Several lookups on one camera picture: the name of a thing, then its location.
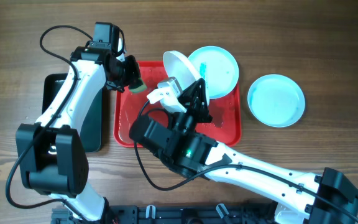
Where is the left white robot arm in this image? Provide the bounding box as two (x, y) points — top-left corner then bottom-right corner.
(5, 47), (142, 223)

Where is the right black cable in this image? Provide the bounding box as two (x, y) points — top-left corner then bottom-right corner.
(133, 99), (358, 224)

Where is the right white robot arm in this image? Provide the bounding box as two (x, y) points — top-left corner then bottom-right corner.
(129, 78), (358, 223)

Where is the green yellow sponge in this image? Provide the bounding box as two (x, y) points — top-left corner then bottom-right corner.
(128, 78), (147, 94)

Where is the white plate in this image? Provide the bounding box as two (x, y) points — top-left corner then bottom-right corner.
(188, 46), (239, 99)
(163, 50), (209, 105)
(247, 74), (306, 128)

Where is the black water tray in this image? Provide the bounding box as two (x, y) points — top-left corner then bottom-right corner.
(42, 73), (103, 152)

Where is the left black cable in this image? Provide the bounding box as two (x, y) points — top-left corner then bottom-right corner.
(4, 24), (93, 222)

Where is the black cable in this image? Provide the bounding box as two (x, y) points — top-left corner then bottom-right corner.
(4, 24), (93, 222)
(133, 99), (358, 224)

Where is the red plastic tray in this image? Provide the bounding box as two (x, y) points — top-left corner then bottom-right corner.
(113, 61), (242, 147)

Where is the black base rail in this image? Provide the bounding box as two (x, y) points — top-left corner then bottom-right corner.
(50, 202), (279, 224)

